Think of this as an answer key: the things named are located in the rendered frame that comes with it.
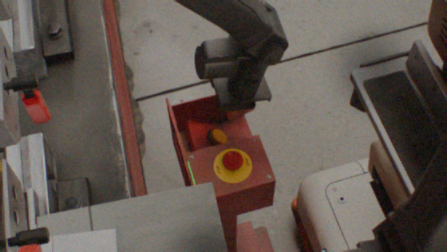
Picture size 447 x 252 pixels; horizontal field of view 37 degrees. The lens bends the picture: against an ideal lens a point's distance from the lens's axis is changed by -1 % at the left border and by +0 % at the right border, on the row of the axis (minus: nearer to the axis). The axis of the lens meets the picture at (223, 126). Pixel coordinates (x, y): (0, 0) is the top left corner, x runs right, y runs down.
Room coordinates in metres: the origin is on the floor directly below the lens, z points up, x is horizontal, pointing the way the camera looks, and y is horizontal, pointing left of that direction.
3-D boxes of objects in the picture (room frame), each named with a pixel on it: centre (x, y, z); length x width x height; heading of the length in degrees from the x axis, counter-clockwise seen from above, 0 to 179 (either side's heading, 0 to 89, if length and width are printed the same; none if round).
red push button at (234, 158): (0.56, -0.01, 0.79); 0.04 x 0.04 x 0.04
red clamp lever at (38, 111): (0.45, 0.24, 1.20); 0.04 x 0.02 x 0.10; 101
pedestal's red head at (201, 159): (0.60, 0.01, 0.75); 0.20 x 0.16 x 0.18; 15
